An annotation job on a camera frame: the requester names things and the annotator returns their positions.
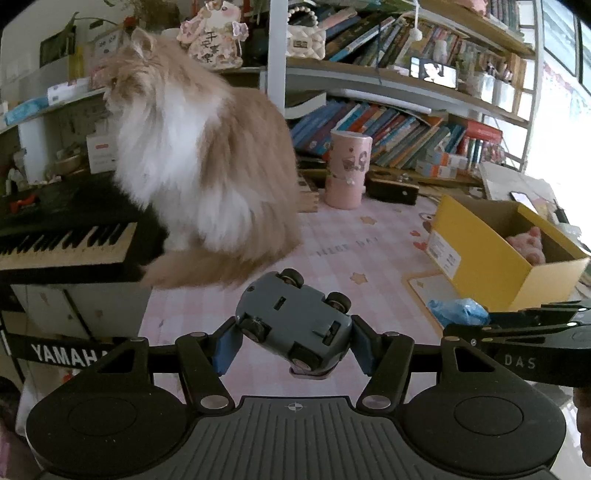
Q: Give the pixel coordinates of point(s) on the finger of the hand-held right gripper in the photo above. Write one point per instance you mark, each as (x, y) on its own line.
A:
(508, 333)
(545, 314)

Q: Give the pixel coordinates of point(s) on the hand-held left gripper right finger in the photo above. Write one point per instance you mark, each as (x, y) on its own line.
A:
(362, 346)

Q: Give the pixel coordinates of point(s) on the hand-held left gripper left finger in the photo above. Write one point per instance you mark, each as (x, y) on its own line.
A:
(227, 346)

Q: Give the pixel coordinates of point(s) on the blue plastic bag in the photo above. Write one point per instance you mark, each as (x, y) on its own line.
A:
(457, 311)

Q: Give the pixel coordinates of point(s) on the grey toy car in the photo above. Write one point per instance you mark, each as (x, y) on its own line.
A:
(291, 314)

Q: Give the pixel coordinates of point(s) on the pink plush pig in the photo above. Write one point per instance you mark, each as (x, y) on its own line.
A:
(526, 244)

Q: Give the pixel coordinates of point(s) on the yellow cardboard box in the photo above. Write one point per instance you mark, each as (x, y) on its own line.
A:
(485, 263)

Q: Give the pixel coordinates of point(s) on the phone with lit screen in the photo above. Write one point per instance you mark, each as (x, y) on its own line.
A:
(524, 202)

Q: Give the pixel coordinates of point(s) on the white pad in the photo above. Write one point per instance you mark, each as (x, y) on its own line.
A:
(503, 182)

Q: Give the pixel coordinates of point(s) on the black case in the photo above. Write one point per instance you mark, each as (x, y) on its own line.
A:
(392, 189)

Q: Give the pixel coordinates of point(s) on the wooden chess box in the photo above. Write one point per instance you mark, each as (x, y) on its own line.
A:
(307, 194)

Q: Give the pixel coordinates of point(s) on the pink cartoon cylinder container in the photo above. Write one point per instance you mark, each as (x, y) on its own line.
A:
(346, 170)

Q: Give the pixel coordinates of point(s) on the orange and white boxes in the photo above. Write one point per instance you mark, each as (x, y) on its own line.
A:
(441, 164)

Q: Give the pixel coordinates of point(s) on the red book box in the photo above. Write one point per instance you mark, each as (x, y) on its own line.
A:
(482, 141)

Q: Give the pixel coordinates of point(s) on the fluffy cream and white cat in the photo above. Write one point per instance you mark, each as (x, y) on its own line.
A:
(198, 161)

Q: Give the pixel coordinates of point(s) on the black electronic keyboard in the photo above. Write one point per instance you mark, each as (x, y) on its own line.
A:
(69, 235)

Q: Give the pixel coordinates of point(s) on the row of books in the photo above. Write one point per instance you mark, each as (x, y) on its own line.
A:
(392, 134)
(378, 37)

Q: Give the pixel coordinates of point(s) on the white box red label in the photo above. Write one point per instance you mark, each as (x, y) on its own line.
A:
(102, 152)

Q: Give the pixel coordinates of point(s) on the wooden bookshelf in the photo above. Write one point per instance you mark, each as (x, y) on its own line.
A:
(369, 81)

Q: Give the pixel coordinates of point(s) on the pink plush hanging sign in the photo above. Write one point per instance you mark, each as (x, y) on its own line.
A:
(214, 37)

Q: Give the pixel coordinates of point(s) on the white quilted bag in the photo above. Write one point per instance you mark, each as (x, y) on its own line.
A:
(304, 39)

